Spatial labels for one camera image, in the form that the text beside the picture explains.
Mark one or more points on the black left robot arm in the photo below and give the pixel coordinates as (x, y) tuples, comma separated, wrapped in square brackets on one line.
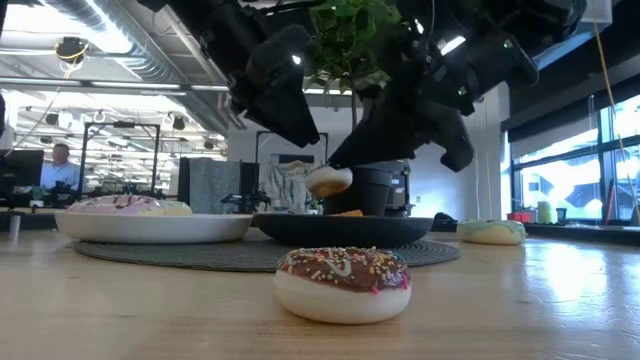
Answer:
[(200, 30)]

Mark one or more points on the yellow-green roll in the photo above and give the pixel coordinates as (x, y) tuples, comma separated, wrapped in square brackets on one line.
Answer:
[(546, 212)]

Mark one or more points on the small black desk robot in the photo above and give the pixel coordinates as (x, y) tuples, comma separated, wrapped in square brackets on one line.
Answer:
[(245, 201)]

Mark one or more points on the red box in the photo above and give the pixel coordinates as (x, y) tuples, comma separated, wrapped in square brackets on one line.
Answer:
[(519, 217)]

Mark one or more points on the person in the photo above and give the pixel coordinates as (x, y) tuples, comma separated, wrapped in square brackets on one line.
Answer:
[(60, 172)]

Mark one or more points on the pink donut with chocolate drizzle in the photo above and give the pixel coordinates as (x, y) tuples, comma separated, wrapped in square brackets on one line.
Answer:
[(115, 205)]

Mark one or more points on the white round plate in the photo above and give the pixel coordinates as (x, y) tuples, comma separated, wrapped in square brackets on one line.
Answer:
[(150, 228)]

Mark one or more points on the small green leafy tree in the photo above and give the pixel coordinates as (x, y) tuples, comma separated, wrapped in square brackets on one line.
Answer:
[(350, 45)]

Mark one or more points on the hanging light grey cloth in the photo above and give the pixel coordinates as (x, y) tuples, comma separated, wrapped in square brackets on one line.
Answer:
[(287, 185)]

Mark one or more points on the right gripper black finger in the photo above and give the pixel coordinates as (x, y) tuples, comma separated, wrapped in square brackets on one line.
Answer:
[(380, 140), (452, 145)]

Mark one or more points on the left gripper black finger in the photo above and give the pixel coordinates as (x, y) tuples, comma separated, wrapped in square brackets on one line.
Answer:
[(290, 115)]

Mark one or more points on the small dark cup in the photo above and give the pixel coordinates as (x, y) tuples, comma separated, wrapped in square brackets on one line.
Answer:
[(561, 215)]

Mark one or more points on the black lump on ledge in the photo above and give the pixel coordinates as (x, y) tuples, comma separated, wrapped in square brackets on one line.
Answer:
[(445, 221)]

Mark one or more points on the grey partition panel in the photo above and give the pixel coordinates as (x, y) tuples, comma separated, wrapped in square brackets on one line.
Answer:
[(207, 185)]

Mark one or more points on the black equipment cabinet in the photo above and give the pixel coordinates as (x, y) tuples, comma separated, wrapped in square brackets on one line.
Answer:
[(400, 185)]

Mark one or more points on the black plastic plant pot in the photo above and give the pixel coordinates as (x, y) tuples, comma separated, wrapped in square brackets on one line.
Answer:
[(370, 192)]

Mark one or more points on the small tan mini donut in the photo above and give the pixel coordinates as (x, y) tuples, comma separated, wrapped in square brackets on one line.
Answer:
[(347, 213)]

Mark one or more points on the chocolate donut with coloured sprinkles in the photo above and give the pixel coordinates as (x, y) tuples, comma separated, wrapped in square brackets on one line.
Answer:
[(342, 285)]

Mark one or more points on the black frame with top camera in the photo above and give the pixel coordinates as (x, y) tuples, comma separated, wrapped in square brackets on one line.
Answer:
[(260, 145)]

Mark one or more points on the black computer monitor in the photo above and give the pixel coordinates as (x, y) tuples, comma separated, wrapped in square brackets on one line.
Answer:
[(21, 170)]

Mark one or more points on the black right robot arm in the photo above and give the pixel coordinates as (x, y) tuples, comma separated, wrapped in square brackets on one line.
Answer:
[(540, 20)]

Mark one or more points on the black tall frame stand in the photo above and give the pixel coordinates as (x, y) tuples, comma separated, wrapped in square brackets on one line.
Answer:
[(117, 125)]

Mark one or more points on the small sprinkled mini donut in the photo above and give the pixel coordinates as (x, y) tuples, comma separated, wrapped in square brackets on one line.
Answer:
[(327, 181)]

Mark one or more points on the grey woven round placemat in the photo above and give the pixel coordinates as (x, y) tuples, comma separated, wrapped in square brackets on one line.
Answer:
[(225, 255)]

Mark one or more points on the dark grey round plate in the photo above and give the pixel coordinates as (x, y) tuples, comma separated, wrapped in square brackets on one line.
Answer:
[(345, 230)]

